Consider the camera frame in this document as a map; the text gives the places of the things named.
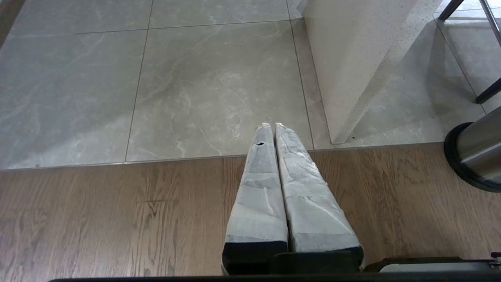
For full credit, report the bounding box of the dark wooden baseboard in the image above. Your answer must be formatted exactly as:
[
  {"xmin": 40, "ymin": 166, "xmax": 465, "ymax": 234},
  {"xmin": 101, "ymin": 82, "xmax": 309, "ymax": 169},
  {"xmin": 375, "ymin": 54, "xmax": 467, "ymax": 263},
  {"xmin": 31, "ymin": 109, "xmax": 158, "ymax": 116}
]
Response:
[{"xmin": 0, "ymin": 0, "xmax": 26, "ymax": 47}]

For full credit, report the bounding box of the chrome stool footrest frame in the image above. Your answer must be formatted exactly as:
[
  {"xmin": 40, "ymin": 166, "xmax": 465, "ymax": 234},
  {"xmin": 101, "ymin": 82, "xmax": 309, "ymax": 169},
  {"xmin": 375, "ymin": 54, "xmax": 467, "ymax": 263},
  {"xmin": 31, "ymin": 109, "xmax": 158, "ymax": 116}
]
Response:
[{"xmin": 479, "ymin": 0, "xmax": 501, "ymax": 45}]

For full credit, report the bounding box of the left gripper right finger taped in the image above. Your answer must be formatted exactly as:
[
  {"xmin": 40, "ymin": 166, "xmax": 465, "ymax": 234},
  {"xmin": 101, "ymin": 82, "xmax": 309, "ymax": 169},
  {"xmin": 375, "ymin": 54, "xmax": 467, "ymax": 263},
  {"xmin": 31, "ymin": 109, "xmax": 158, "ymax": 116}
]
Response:
[{"xmin": 275, "ymin": 123, "xmax": 365, "ymax": 271}]

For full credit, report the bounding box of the dark bar stool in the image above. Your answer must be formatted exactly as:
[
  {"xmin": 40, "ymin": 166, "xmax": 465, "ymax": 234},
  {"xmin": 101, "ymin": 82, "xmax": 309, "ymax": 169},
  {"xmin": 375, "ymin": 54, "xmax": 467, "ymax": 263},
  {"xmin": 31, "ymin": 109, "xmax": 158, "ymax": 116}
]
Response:
[{"xmin": 438, "ymin": 0, "xmax": 501, "ymax": 105}]

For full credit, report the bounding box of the steel inner bin black base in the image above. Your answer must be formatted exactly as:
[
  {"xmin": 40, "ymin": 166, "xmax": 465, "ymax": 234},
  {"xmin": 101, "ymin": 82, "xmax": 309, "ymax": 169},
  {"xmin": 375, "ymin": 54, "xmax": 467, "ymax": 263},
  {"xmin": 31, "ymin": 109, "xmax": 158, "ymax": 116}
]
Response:
[{"xmin": 443, "ymin": 106, "xmax": 501, "ymax": 193}]

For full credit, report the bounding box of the speckled beige stone counter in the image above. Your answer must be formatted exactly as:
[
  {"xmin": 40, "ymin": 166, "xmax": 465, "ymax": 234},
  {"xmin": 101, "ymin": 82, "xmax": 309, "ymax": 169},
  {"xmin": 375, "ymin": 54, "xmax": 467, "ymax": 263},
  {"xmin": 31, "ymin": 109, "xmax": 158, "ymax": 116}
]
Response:
[{"xmin": 303, "ymin": 0, "xmax": 445, "ymax": 145}]

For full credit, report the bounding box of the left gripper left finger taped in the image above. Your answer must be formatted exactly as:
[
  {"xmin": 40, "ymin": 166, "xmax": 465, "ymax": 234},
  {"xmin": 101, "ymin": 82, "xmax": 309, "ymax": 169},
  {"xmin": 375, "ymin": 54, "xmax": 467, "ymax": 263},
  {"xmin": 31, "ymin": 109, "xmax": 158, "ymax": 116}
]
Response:
[{"xmin": 222, "ymin": 123, "xmax": 290, "ymax": 275}]

